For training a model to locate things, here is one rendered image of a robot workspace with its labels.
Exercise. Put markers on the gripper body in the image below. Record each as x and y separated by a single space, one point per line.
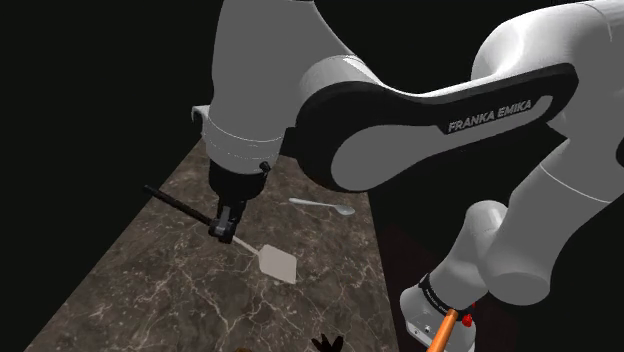
236 187

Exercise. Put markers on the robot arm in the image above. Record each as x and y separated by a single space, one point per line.
253 73

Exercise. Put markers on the silver spoon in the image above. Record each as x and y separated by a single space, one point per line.
345 209

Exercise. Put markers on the black jagged object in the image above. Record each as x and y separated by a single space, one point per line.
327 344

